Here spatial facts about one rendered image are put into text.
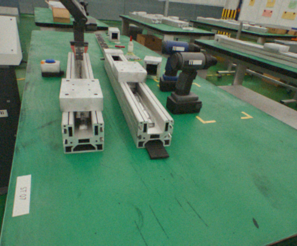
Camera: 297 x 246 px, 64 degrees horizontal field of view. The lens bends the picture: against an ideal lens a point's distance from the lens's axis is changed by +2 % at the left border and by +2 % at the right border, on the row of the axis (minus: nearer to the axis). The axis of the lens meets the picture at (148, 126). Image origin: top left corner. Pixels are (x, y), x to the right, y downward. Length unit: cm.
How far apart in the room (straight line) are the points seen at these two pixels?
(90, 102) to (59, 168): 19
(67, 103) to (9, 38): 88
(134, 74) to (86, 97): 31
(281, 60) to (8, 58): 195
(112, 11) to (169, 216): 1233
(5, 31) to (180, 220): 130
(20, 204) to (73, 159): 16
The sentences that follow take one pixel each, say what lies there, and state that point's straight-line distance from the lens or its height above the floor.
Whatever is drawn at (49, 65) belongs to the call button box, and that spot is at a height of 83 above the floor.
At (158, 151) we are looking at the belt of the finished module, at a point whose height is 79.
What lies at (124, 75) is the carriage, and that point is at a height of 89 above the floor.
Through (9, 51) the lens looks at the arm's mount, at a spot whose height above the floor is 84.
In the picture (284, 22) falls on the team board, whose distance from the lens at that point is 397.
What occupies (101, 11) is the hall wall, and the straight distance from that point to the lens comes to 1253.
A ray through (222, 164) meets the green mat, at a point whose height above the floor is 78.
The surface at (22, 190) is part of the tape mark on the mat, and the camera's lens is 56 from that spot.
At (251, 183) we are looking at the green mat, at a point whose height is 78.
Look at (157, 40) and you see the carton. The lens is 519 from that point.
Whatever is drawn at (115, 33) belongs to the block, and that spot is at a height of 85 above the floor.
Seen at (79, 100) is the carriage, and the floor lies 90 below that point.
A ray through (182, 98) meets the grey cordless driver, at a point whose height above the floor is 84.
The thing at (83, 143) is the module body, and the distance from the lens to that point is 63.
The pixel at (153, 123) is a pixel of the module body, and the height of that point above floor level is 84.
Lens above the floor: 114
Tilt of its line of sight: 28 degrees down
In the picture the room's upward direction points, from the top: 6 degrees clockwise
